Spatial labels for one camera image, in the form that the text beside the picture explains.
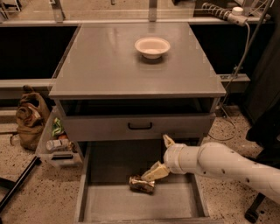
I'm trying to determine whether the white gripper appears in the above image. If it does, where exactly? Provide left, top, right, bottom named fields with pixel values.
left=141, top=134, right=186, bottom=182

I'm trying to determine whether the crushed orange soda can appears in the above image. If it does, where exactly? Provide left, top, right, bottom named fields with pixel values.
left=129, top=175, right=155, bottom=193

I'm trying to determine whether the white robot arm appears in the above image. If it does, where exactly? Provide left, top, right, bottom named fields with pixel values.
left=141, top=135, right=280, bottom=203

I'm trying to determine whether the grey top drawer front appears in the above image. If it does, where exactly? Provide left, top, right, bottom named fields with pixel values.
left=62, top=113, right=215, bottom=142

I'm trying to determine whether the open grey middle drawer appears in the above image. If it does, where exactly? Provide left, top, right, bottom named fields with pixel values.
left=74, top=140, right=224, bottom=224

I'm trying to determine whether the grey drawer cabinet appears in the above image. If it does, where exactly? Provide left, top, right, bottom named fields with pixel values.
left=48, top=22, right=228, bottom=224

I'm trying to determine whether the white can in bin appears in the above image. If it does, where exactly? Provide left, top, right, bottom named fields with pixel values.
left=45, top=139, right=70, bottom=151

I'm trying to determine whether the clear plastic storage bin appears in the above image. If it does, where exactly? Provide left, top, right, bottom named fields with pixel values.
left=36, top=107, right=83, bottom=167

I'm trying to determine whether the white paper bowl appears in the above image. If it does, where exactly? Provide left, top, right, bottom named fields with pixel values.
left=135, top=37, right=171, bottom=60

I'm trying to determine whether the black office chair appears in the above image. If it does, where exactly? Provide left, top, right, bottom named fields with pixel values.
left=244, top=99, right=280, bottom=224

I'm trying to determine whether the green snack packet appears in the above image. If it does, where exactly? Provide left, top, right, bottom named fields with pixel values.
left=52, top=117, right=65, bottom=137

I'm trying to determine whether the black metal bar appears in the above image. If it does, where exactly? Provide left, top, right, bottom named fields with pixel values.
left=0, top=156, right=41, bottom=213

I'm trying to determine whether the black drawer handle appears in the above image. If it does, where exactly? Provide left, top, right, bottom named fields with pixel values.
left=127, top=122, right=153, bottom=130

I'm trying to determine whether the grey cable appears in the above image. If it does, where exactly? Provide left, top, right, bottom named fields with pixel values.
left=207, top=22, right=252, bottom=142

